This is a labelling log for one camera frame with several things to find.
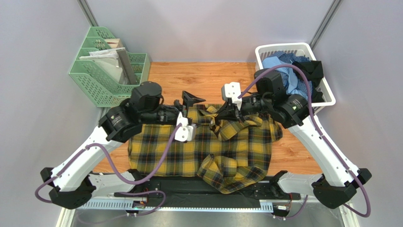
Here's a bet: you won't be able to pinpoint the yellow plaid long sleeve shirt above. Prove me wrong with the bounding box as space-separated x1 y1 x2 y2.
128 104 283 194

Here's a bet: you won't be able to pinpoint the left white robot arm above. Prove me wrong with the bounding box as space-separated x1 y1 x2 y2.
40 81 202 209

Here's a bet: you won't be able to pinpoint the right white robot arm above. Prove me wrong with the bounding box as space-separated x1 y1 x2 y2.
217 69 372 209

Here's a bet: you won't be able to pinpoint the light blue shirt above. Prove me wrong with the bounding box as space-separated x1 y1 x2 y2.
262 56 306 98

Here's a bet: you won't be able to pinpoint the white laundry basket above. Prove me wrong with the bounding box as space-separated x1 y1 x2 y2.
254 42 336 113

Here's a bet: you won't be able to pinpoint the green file organizer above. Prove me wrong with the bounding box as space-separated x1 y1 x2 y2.
69 26 151 107

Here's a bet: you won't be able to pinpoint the black garment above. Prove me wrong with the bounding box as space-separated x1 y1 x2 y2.
292 60 324 103

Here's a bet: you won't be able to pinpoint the grey folder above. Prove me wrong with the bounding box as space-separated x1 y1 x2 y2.
117 48 138 85

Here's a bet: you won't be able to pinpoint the papers in organizer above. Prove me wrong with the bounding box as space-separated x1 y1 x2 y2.
79 38 128 85

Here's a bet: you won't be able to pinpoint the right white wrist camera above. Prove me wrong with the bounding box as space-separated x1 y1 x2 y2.
221 82 242 110

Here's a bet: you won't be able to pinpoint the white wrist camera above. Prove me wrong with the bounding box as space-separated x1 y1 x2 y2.
175 112 197 142
221 82 242 110

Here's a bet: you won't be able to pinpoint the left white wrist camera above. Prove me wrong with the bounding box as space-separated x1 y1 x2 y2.
175 112 197 142

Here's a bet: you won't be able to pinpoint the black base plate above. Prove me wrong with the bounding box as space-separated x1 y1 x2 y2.
129 176 302 209

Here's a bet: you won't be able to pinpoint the aluminium rail frame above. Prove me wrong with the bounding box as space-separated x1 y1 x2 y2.
56 181 359 227

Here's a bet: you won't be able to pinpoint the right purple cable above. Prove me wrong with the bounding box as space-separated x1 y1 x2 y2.
237 64 372 220

